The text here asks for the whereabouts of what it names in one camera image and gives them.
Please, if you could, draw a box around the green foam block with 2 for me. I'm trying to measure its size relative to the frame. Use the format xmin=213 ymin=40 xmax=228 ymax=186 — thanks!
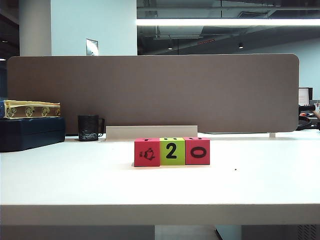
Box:
xmin=159 ymin=136 xmax=186 ymax=166

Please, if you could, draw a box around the red foam block with penguin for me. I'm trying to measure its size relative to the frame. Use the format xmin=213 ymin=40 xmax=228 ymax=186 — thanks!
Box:
xmin=133 ymin=137 xmax=161 ymax=168

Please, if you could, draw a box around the red foam block with 0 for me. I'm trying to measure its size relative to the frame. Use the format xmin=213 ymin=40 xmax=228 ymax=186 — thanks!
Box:
xmin=183 ymin=136 xmax=211 ymax=166

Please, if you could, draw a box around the brown desk partition panel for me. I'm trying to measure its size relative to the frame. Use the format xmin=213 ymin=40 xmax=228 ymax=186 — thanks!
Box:
xmin=6 ymin=53 xmax=300 ymax=133

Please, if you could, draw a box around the black mug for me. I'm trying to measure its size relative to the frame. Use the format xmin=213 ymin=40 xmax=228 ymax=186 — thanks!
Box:
xmin=77 ymin=114 xmax=105 ymax=142

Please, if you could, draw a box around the dark blue case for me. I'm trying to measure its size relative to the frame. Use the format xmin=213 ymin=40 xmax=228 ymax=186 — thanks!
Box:
xmin=0 ymin=116 xmax=66 ymax=153

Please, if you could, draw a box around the yellow patterned box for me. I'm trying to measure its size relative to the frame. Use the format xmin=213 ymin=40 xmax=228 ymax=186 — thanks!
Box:
xmin=0 ymin=99 xmax=61 ymax=120

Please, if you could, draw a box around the white desk leg panel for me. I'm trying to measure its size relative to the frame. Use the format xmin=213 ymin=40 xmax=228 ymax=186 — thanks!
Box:
xmin=215 ymin=224 xmax=242 ymax=240

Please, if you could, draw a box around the background computer monitor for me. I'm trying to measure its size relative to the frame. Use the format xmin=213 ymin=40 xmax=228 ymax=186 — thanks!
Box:
xmin=298 ymin=87 xmax=313 ymax=107

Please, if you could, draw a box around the grey perforated panel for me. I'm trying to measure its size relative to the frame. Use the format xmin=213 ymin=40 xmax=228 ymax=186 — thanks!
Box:
xmin=241 ymin=224 xmax=320 ymax=240

